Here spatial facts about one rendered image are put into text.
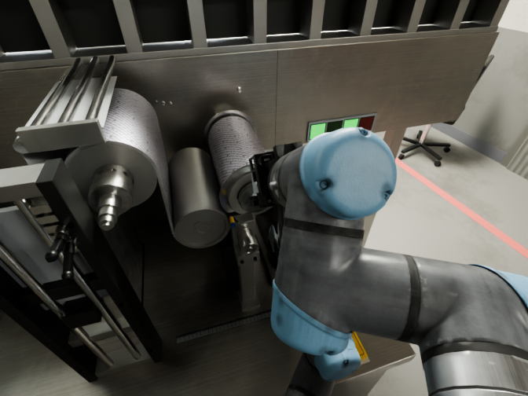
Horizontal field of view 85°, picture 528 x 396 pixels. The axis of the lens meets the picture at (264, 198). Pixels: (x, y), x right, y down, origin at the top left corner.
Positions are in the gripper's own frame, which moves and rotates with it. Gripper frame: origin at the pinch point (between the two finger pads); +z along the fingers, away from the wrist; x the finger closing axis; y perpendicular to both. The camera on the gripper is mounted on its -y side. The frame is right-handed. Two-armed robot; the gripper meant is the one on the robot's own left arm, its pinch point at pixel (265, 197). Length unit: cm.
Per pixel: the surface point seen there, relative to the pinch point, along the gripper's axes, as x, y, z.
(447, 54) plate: -71, 33, 21
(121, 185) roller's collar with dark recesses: 23.9, 6.5, -6.4
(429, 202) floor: -175, -37, 154
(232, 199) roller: 6.0, 0.9, 3.5
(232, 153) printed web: 3.8, 10.4, 6.2
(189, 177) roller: 13.8, 7.4, 13.9
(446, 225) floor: -169, -54, 134
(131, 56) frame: 21.6, 37.9, 16.7
